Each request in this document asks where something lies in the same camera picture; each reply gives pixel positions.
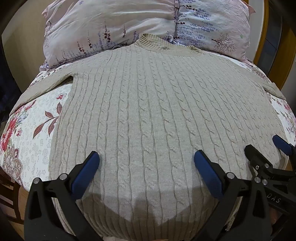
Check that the floral bedspread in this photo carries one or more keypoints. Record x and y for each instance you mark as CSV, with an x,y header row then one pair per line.
x,y
30,129

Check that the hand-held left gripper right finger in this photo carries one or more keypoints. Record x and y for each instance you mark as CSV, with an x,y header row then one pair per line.
x,y
207,171

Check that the pink floral pillow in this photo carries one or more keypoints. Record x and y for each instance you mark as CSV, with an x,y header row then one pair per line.
x,y
104,30

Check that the yellow wooden wall frame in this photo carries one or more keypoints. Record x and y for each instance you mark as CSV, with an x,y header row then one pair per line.
x,y
275,46

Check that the wooden chair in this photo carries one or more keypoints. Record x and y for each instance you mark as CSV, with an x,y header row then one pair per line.
x,y
9,199

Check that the white blue floral pillow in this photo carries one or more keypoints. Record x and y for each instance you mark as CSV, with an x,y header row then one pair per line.
x,y
212,27

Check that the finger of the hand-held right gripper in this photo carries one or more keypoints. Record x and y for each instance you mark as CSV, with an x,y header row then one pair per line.
x,y
257,157
282,144

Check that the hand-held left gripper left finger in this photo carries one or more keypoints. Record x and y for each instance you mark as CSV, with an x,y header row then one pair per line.
x,y
87,170

